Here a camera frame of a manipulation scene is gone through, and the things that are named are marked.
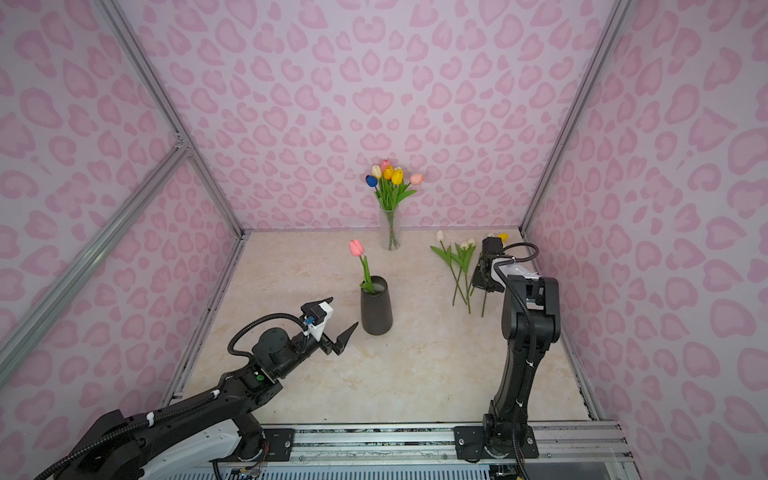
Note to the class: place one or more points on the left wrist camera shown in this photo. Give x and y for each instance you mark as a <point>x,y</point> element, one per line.
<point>314,324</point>

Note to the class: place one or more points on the light pink tulip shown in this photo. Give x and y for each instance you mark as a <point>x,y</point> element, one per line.
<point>409,188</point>

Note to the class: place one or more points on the corner aluminium post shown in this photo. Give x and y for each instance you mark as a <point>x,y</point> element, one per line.
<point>620,16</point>
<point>129,42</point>

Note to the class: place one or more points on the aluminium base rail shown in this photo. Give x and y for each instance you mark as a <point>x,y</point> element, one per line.
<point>551,450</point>

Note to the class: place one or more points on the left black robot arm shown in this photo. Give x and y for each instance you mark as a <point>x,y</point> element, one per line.
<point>215,424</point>

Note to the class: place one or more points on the clear glass vase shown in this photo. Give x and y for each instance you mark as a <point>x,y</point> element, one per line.
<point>389,229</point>

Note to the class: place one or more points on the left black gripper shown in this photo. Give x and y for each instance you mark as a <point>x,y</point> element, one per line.
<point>327,345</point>

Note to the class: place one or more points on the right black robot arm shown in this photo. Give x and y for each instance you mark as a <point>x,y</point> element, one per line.
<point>530,324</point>

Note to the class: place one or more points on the black cone vase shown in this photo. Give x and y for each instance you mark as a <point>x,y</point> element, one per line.
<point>376,308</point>

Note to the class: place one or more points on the aluminium frame diagonal bar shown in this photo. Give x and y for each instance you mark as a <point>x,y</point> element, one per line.
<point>38,320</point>

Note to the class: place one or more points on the right corner aluminium post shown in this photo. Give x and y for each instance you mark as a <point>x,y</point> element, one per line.
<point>620,16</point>

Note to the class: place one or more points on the bunch of artificial tulips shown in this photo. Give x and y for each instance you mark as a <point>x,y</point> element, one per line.
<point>458,258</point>

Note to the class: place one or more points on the deep pink tulip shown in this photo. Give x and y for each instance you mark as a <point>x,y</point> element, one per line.
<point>357,250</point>

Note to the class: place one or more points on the left corner aluminium post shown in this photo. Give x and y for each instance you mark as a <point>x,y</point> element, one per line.
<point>129,42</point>

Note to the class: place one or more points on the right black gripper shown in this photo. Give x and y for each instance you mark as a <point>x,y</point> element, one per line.
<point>478,282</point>

